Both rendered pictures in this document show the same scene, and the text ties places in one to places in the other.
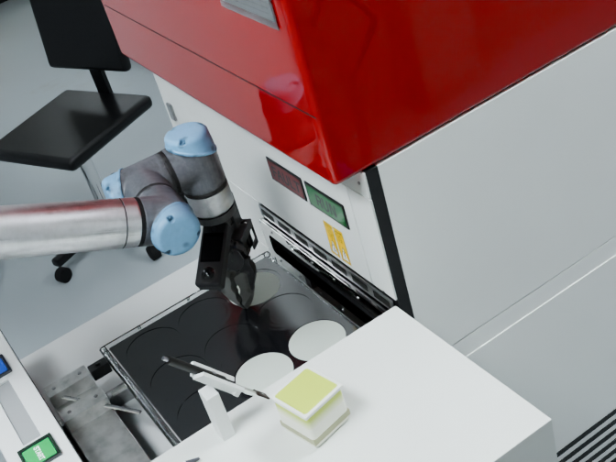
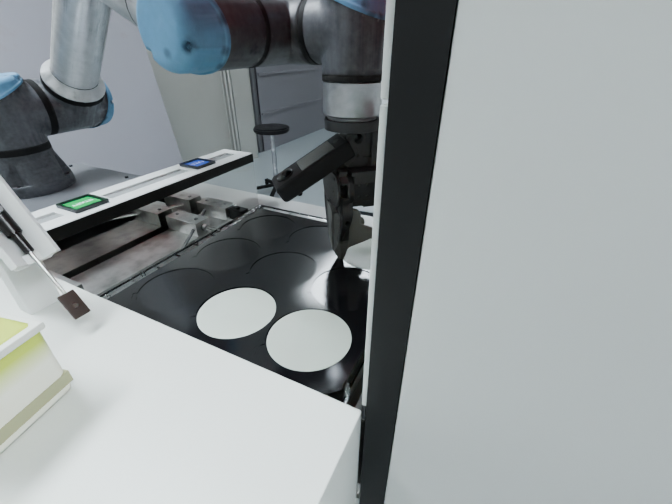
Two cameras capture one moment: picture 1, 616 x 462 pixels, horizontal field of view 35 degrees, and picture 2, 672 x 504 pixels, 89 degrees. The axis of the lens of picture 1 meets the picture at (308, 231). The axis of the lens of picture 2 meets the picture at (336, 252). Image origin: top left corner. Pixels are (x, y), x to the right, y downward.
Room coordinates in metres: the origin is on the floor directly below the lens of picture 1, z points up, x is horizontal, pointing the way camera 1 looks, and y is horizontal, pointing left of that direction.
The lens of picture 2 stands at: (1.10, -0.20, 1.19)
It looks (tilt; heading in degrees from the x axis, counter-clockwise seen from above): 31 degrees down; 49
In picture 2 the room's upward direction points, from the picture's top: straight up
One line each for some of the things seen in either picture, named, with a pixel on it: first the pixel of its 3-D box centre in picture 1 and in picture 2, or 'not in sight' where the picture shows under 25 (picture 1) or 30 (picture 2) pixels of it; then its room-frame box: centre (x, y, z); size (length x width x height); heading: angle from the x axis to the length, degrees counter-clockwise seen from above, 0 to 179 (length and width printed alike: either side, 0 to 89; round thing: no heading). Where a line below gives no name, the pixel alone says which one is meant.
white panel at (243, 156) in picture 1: (267, 188); (469, 177); (1.59, 0.05, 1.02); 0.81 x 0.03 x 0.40; 23
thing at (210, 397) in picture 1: (221, 394); (20, 252); (1.05, 0.19, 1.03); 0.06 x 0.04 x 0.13; 113
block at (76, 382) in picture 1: (70, 386); (216, 208); (1.35, 0.48, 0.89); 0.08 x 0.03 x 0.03; 113
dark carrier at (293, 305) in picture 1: (233, 344); (283, 270); (1.32, 0.18, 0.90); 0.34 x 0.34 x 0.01; 23
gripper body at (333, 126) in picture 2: (225, 233); (355, 163); (1.43, 0.14, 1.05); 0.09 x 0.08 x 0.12; 157
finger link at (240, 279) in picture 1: (249, 281); (354, 235); (1.42, 0.13, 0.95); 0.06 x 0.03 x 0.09; 157
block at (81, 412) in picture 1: (85, 409); (188, 222); (1.27, 0.45, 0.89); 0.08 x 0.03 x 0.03; 113
